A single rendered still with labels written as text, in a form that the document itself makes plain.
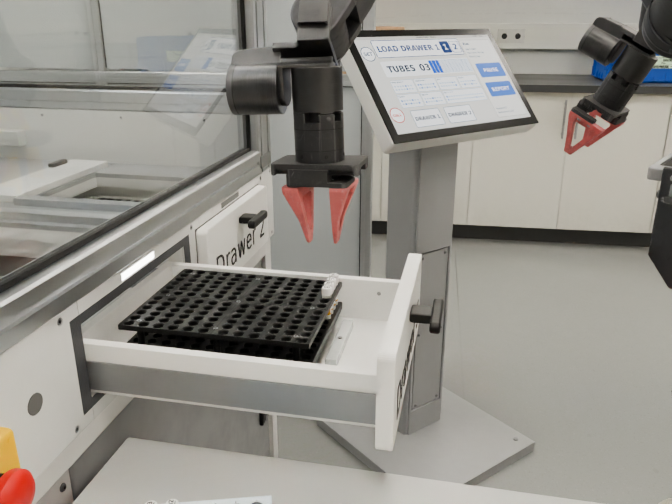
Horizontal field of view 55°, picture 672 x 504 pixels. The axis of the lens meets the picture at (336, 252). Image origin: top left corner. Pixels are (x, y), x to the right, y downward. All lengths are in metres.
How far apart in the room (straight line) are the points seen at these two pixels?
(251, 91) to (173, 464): 0.42
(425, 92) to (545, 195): 2.25
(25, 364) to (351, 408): 0.31
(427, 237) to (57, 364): 1.23
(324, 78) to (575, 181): 3.15
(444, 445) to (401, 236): 0.65
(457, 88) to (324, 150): 1.01
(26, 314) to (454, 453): 1.51
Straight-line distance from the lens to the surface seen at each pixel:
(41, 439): 0.72
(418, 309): 0.74
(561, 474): 2.05
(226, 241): 1.05
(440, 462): 1.95
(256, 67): 0.74
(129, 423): 0.90
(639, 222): 3.94
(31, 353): 0.68
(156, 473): 0.76
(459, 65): 1.76
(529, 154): 3.72
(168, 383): 0.72
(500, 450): 2.03
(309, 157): 0.73
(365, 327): 0.86
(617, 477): 2.09
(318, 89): 0.71
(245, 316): 0.75
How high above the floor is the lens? 1.22
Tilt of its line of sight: 20 degrees down
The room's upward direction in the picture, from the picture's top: straight up
